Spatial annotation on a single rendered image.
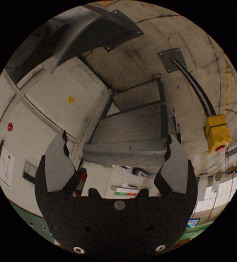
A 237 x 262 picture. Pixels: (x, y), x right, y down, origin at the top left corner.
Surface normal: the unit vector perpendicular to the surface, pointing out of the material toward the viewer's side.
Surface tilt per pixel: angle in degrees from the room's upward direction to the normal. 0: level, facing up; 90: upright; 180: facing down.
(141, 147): 90
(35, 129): 90
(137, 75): 0
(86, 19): 0
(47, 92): 90
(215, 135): 90
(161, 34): 0
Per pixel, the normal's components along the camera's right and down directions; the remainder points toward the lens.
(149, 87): -0.26, 0.83
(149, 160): -0.58, -0.55
